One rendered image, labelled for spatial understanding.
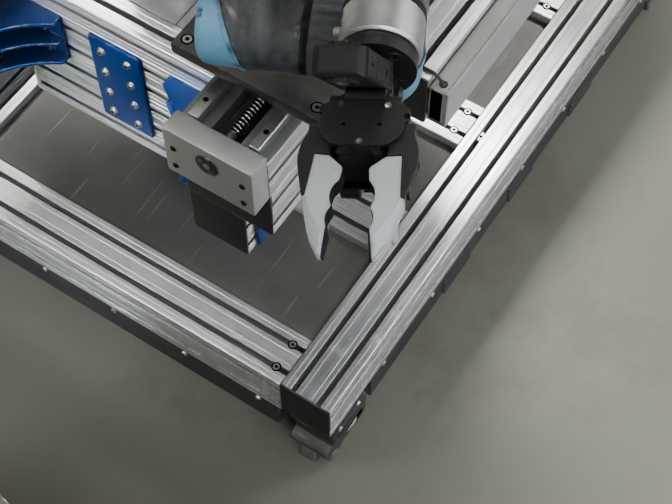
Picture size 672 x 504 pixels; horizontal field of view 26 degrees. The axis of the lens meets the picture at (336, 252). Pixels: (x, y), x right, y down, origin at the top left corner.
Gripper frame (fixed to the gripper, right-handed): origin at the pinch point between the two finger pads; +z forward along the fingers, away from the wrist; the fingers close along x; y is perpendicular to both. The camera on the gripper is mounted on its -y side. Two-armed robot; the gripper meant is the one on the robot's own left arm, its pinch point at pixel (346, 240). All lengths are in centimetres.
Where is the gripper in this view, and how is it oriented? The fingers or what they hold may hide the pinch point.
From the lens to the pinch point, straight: 114.7
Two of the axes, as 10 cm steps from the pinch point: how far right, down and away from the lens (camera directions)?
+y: 1.4, 5.2, 8.4
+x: -9.8, -0.4, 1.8
